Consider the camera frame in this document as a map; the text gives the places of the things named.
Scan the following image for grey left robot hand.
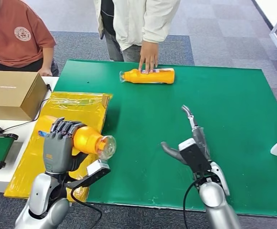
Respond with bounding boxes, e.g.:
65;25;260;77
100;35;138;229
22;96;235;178
42;117;89;175

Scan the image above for orange bottle with printed label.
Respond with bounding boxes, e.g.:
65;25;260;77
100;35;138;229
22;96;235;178
119;67;176;85
38;125;117;161

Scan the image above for standing person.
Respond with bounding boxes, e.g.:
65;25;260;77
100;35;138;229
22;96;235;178
93;0;182;75

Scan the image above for person's hand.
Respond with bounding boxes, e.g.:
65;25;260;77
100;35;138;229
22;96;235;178
139;40;160;75

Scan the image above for brown cardboard box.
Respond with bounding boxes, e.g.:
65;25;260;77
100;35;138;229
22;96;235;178
0;71;49;122

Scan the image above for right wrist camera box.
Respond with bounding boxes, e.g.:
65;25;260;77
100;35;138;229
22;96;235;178
178;137;213;174

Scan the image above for seated person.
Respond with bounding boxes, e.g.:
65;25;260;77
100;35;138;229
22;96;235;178
0;0;60;77

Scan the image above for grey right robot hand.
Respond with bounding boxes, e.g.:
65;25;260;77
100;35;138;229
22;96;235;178
160;104;212;166

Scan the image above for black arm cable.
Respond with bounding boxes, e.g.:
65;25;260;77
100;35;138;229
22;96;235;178
183;173;216;229
70;177;104;229

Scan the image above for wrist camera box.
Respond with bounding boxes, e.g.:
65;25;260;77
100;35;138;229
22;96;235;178
178;137;213;174
66;159;111;190

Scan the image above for white side table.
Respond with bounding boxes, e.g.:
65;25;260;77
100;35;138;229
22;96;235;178
0;74;59;194

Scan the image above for yellow plastic bag stack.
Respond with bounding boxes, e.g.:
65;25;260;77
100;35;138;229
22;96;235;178
4;92;113;203

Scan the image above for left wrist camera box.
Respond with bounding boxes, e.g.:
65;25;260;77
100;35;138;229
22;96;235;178
66;159;111;190

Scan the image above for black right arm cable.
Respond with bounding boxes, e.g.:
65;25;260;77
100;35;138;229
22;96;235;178
183;173;216;229

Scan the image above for thin black power cable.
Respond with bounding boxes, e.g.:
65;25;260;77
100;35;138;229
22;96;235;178
2;83;52;133

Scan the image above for green table mat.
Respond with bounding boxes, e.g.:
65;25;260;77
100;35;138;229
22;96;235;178
54;59;277;219

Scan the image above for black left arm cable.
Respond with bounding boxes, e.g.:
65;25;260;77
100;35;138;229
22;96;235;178
70;177;104;229

